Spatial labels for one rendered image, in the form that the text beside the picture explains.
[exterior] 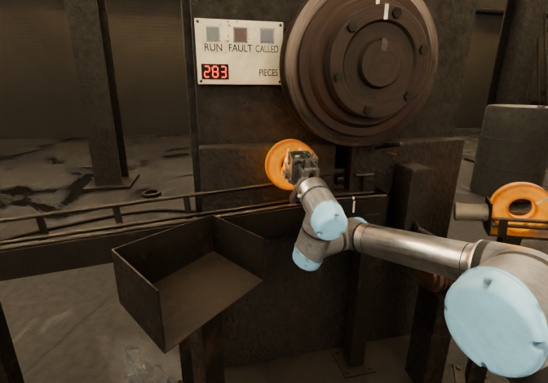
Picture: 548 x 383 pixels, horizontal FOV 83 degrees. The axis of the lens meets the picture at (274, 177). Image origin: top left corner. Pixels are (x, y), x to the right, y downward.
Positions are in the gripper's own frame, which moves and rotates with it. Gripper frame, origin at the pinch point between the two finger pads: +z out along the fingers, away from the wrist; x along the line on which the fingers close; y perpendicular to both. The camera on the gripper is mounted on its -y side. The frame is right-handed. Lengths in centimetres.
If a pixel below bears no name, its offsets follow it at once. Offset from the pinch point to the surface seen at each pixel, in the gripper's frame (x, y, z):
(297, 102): -1.0, 17.5, 0.9
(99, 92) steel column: 125, -49, 246
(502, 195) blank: -62, -6, -20
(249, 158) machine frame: 11.8, -2.2, 5.7
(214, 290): 25.6, -15.9, -32.2
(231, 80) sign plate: 16.2, 20.1, 15.2
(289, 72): 1.4, 25.1, 2.9
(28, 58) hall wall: 341, -85, 604
